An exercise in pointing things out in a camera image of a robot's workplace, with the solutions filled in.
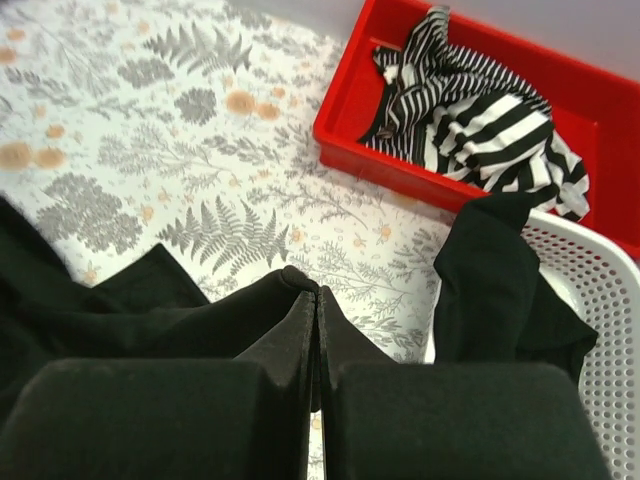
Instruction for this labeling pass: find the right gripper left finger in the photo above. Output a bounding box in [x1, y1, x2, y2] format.
[1, 292, 315, 479]

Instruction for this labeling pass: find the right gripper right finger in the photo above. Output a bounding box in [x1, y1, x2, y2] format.
[317, 288, 610, 479]

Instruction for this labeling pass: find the black t shirt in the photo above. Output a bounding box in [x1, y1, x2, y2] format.
[1, 200, 318, 413]

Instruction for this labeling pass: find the black garment in basket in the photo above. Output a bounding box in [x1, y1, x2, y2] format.
[433, 193, 598, 383]

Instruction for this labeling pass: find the white perforated laundry basket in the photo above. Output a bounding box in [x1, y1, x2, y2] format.
[425, 211, 639, 479]

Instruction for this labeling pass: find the black white striped shirt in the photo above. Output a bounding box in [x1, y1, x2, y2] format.
[360, 6, 590, 221]

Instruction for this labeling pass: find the floral table cloth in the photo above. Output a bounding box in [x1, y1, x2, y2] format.
[1, 1, 428, 360]

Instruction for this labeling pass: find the red plastic tray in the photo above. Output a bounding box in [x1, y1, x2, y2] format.
[313, 1, 639, 258]

